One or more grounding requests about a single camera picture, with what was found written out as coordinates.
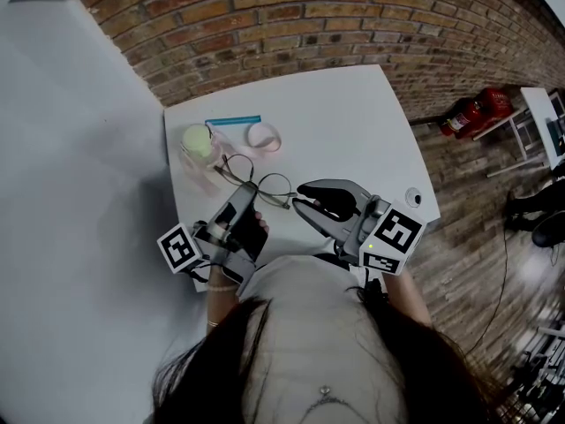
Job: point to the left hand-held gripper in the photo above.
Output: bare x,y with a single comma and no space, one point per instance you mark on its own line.
181,247

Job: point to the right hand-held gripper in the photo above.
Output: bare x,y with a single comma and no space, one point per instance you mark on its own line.
393,236

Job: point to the thin metal-framed eyeglasses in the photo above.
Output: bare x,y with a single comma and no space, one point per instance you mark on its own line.
229,176

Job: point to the person's right forearm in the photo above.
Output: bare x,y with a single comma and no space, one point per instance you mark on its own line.
410,298

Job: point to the person's left forearm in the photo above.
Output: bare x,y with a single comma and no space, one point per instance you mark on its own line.
220,307

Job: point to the person's left hand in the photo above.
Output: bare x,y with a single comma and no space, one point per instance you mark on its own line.
263,224

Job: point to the clear pink zip pouch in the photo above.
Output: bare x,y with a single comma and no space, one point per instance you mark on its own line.
265,148

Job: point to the pale green round container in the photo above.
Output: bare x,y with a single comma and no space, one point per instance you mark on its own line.
197,139

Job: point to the teal plastic strip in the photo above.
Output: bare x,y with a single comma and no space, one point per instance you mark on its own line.
234,120

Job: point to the person's white shirt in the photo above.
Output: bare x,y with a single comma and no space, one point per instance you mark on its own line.
309,325

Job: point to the thin silver bangle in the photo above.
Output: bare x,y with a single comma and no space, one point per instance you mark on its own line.
213,323

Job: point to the white metal stand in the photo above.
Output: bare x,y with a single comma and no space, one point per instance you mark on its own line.
519,139

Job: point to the black bulky equipment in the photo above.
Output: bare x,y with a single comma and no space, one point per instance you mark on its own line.
547,232

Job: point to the white side table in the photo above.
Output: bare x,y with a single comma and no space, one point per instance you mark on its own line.
536,113

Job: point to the grey metal rack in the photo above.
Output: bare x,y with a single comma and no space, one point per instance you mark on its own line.
543,369

